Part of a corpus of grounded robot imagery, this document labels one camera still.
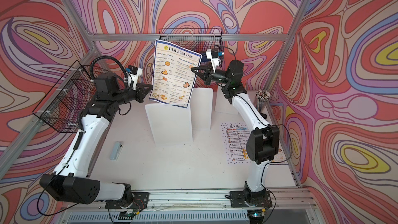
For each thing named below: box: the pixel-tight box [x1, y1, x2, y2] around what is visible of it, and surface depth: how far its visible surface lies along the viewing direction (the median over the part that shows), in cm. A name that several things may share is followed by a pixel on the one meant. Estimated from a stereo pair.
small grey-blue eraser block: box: [109, 141, 123, 161], surface depth 88 cm
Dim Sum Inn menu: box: [148, 39, 202, 109], surface depth 72 cm
